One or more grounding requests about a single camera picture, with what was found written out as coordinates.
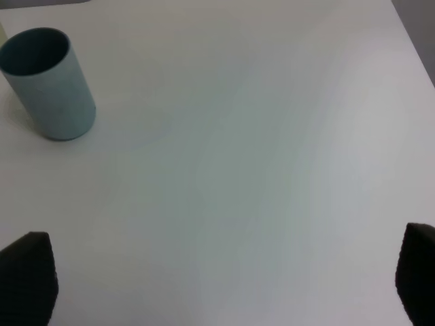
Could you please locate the teal blue tall cup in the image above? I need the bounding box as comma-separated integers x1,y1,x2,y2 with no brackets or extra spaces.
1,27,97,141

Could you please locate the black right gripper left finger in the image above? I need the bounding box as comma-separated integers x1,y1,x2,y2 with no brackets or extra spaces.
1,232,58,326

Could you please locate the pale green tall cup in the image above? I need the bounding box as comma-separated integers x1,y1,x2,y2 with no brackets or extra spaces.
0,23,7,47

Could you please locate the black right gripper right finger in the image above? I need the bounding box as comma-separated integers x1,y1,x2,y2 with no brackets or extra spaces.
395,223,434,326

